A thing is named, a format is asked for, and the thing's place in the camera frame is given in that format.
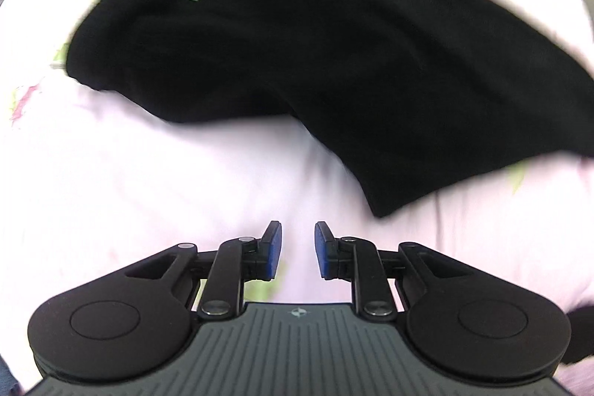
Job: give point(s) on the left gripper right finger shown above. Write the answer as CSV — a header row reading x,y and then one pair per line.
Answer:
x,y
356,261

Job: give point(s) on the pink floral bed quilt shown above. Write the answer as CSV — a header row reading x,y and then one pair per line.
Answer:
x,y
90,183

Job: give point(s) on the black pants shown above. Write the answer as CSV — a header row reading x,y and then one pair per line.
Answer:
x,y
411,95

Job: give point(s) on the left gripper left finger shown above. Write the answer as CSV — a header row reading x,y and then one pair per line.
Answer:
x,y
235,262

